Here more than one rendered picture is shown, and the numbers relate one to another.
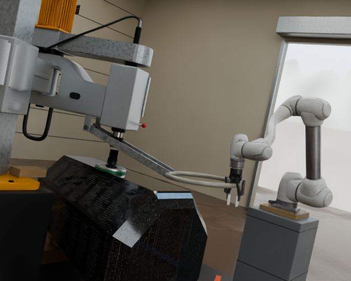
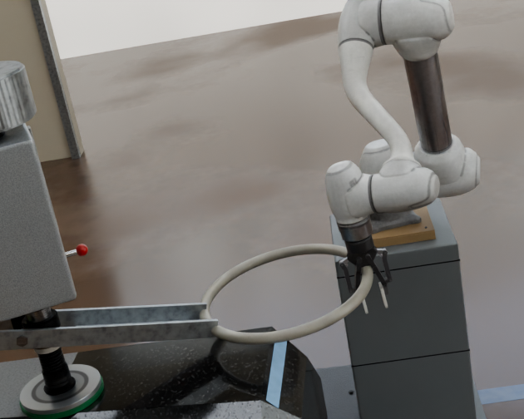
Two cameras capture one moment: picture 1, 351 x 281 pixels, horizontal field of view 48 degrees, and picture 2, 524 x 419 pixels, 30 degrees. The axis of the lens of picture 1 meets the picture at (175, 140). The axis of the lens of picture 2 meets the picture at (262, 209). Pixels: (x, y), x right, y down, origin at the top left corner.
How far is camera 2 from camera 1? 1.48 m
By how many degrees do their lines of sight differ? 36
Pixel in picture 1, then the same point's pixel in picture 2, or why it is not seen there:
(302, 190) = not seen: hidden behind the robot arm
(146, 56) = (27, 95)
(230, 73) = not seen: outside the picture
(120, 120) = (51, 287)
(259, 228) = (376, 291)
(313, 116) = (431, 40)
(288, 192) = not seen: hidden behind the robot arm
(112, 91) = not seen: outside the picture
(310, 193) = (447, 178)
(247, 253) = (370, 344)
